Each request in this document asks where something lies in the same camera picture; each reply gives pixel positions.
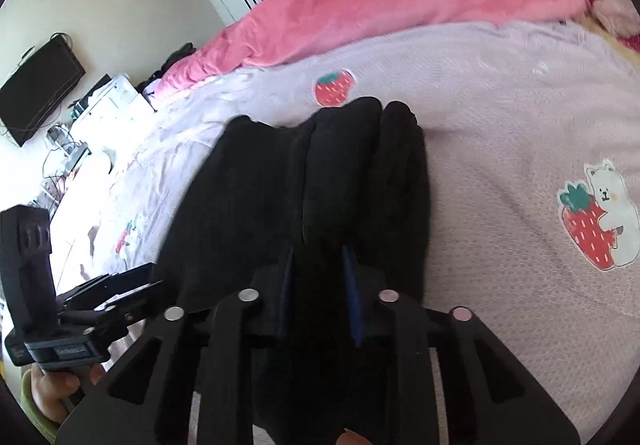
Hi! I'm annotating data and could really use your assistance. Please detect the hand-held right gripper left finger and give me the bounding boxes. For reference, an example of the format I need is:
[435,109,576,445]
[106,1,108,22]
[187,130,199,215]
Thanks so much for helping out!
[57,249,297,445]

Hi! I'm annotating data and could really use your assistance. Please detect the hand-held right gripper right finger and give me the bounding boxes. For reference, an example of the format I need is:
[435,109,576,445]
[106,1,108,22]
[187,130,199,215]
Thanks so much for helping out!
[341,244,582,445]

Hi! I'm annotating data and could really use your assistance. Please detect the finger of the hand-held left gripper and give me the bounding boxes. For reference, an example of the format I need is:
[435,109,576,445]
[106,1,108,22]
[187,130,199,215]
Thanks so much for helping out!
[56,263,164,310]
[62,282,164,332]

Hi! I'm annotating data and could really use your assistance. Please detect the black garment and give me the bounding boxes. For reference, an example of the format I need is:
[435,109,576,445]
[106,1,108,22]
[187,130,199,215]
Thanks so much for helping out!
[149,96,434,445]

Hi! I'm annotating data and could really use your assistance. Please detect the dark clothes pile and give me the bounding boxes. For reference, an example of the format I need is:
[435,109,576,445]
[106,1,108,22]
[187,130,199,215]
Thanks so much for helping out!
[137,42,197,94]

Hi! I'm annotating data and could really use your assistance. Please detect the pale yellow pink clothes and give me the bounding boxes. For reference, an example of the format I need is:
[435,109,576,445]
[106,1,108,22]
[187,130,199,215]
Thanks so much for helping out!
[576,0,640,56]

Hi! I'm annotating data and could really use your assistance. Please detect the person's left hand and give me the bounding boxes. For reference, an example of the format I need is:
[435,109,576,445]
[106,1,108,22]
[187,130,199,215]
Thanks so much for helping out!
[22,364,107,426]

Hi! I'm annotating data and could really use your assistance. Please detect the person's right hand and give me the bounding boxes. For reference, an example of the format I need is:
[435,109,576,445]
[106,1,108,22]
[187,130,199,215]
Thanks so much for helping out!
[335,429,371,445]

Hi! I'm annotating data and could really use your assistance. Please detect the white drawer dresser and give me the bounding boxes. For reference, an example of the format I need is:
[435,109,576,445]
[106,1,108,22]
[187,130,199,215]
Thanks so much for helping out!
[74,73,157,126]

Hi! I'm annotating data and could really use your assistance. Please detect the black flat screen television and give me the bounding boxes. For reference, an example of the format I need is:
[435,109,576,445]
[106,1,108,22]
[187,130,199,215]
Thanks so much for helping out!
[0,35,87,148]

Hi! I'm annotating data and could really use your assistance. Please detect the lilac printed blanket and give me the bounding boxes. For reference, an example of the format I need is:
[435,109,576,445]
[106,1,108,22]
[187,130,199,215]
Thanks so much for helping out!
[50,20,640,445]

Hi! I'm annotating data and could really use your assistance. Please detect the pink fleece duvet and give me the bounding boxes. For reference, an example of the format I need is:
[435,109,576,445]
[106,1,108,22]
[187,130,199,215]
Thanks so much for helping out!
[151,0,594,99]

